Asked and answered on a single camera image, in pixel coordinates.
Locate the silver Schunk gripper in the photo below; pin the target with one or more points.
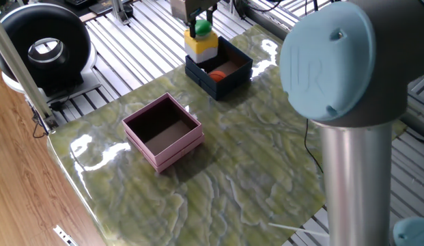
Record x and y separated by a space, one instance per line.
184 8

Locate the yellow box with green button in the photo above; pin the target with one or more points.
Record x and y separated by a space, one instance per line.
201 44

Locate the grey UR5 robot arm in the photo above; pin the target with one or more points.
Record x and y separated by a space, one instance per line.
355 188

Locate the dark blue cardboard box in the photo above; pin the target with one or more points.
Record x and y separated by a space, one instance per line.
232 87

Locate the pink cardboard box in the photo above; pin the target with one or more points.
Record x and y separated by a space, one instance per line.
177 150

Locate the orange toy basketball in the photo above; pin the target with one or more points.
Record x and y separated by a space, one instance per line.
217 76

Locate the green marble pattern sheet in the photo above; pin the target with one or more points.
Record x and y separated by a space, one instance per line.
232 153

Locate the grey aluminium table rail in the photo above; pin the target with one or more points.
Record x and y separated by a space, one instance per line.
266 22

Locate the slanted aluminium frame post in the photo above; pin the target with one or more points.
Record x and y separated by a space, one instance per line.
17 65

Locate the white metal bracket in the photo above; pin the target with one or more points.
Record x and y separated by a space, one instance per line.
65 235

